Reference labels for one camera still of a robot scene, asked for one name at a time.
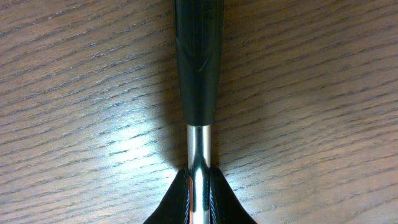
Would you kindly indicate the black handled claw hammer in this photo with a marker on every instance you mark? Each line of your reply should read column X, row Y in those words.
column 198, row 38

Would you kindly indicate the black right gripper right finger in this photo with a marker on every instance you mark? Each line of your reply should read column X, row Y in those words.
column 225, row 208

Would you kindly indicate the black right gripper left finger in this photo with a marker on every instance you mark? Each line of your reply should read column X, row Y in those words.
column 175, row 204

